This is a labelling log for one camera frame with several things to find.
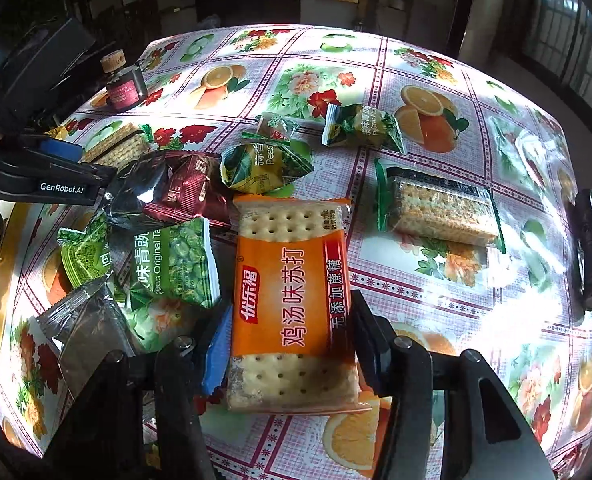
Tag yellow-green pea packet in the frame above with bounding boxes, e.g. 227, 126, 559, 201
322, 103, 408, 156
219, 141, 315, 196

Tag black flashlight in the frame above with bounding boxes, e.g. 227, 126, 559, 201
570, 188, 592, 312

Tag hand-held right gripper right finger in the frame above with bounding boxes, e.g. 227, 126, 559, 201
350, 289, 557, 480

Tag small orange-green packet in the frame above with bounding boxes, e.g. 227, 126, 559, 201
241, 112, 303, 144

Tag orange cracker packet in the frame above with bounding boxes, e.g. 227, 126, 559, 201
227, 195, 373, 414

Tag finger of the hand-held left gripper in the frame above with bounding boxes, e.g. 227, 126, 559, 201
18, 133, 84, 163
78, 161, 119, 195

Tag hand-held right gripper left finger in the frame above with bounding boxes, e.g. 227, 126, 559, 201
41, 301, 233, 480

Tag dark wooden bench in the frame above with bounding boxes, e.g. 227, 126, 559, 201
0, 15, 99, 128

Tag dark red jar with cork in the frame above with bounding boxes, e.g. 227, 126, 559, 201
100, 49, 150, 114

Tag silver foil packet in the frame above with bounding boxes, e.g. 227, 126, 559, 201
36, 279, 143, 397

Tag maroon snack packet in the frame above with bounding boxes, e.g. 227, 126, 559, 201
143, 152, 233, 232

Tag window grille doors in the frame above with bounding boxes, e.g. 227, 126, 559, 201
523, 0, 592, 116

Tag green striped packet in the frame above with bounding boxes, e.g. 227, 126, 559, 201
57, 214, 113, 297

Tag clear green-edged cracker packet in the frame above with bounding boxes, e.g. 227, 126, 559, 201
375, 159, 506, 255

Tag large green pea packet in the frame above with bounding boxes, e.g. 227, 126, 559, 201
126, 217, 223, 312

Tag black foil packet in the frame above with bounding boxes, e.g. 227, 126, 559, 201
102, 151, 178, 234

